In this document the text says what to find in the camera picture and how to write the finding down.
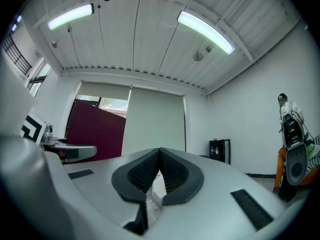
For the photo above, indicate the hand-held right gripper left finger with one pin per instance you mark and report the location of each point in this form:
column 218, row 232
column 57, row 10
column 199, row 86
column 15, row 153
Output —
column 100, row 184

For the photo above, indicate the small ceiling sensor box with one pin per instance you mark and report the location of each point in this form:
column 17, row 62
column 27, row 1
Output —
column 208, row 49

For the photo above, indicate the dark red book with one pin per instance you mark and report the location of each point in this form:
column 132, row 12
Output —
column 63, row 156

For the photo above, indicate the orange bag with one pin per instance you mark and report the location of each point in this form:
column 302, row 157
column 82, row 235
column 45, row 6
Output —
column 281, row 164

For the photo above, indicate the zebra striped cushion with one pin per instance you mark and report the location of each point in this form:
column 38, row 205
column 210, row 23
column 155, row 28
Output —
column 314, row 164

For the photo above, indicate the long ceiling lamp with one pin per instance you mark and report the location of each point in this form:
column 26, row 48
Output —
column 19, row 18
column 14, row 27
column 71, row 16
column 205, row 31

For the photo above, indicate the white flower-shaped cushion seat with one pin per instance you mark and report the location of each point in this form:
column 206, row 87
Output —
column 157, row 191

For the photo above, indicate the grey roller blind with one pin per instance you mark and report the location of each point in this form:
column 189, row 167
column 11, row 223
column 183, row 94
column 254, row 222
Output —
column 105, row 90
column 155, row 121

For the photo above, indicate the black mini fridge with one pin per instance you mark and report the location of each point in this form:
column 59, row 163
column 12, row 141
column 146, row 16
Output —
column 220, row 144

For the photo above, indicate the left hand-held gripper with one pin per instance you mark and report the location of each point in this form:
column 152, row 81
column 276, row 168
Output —
column 31, row 130

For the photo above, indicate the grey black backpack unit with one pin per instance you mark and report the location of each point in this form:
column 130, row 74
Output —
column 296, row 169

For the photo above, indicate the black-framed side window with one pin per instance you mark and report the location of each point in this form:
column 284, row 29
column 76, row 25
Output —
column 37, row 80

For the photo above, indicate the maroon partition panel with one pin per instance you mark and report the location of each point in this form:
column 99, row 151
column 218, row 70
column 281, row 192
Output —
column 97, row 134

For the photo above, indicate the black metal grille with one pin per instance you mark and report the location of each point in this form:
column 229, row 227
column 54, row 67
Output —
column 16, row 51

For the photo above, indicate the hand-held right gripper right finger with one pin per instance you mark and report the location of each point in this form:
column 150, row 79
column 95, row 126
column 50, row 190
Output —
column 220, row 184

